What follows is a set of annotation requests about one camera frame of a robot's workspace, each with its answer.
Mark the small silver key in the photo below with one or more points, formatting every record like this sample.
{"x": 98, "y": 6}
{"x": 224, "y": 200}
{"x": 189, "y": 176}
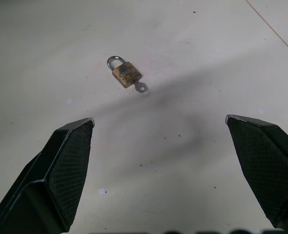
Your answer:
{"x": 140, "y": 87}

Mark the small brass padlock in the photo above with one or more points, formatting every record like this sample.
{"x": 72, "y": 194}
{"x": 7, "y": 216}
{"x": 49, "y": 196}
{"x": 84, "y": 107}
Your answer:
{"x": 127, "y": 72}

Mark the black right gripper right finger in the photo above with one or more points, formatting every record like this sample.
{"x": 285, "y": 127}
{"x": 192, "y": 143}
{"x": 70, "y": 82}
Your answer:
{"x": 268, "y": 170}

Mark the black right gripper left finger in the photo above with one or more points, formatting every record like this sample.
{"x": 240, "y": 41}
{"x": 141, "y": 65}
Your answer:
{"x": 48, "y": 185}

